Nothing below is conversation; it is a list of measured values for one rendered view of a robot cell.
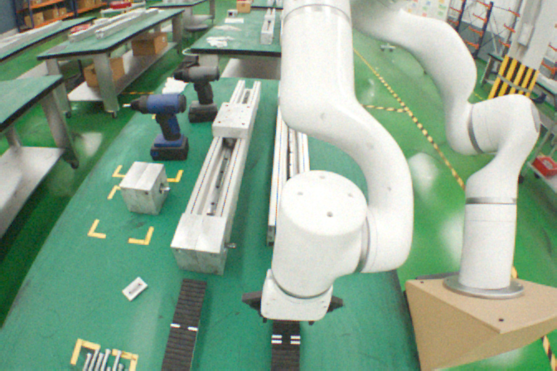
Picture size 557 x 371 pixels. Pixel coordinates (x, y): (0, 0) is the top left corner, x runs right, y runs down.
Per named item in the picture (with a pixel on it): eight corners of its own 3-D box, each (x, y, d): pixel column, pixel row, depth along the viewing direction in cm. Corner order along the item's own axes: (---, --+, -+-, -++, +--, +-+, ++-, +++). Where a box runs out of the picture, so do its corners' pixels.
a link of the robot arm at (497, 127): (477, 205, 56) (475, 114, 60) (549, 204, 39) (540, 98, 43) (455, 203, 51) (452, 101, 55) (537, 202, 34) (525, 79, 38)
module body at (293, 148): (307, 249, 63) (313, 228, 58) (266, 246, 63) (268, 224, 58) (299, 102, 126) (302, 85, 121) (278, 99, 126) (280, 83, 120)
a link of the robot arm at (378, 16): (513, 161, 46) (454, 167, 61) (517, 122, 50) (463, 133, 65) (373, -41, 33) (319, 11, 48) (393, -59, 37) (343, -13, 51)
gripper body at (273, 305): (261, 296, 31) (259, 324, 38) (341, 301, 31) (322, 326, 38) (265, 248, 37) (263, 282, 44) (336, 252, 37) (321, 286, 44)
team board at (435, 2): (377, 50, 579) (394, -32, 458) (392, 51, 594) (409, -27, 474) (423, 74, 470) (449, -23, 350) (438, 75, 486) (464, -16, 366)
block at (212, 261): (234, 277, 56) (231, 254, 50) (179, 269, 56) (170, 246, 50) (239, 243, 63) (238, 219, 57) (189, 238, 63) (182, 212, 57)
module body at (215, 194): (229, 243, 63) (227, 220, 58) (189, 238, 63) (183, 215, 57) (259, 98, 126) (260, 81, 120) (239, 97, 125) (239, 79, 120)
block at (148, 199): (166, 216, 67) (158, 191, 61) (128, 210, 67) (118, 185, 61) (177, 190, 75) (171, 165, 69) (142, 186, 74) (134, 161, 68)
